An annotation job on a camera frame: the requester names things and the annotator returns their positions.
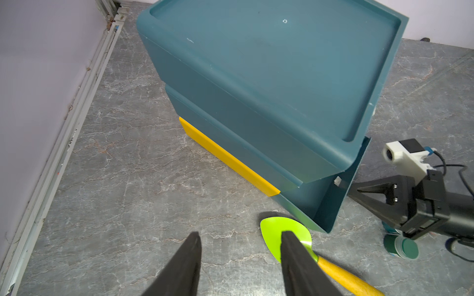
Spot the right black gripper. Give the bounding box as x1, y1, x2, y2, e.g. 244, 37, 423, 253
348, 170, 451, 240

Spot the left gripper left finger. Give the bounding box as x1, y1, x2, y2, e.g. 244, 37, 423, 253
142, 231, 202, 296

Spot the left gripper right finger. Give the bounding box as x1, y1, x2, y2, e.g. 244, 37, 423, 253
280, 231, 341, 296

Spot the teal bottom drawer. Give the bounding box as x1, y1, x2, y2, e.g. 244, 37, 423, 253
272, 136, 372, 234

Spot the teal drawer cabinet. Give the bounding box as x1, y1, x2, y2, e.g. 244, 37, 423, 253
136, 0, 410, 208

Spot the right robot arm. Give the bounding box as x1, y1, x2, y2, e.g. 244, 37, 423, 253
348, 170, 474, 252

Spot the dark green paint can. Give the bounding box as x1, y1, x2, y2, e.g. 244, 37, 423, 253
383, 234, 419, 260

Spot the yellow bottom drawer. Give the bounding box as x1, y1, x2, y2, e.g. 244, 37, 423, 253
179, 117, 280, 197

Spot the green toy shovel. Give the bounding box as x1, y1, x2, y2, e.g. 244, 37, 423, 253
260, 217, 383, 296

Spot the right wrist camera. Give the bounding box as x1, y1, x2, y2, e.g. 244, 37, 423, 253
382, 138, 435, 185

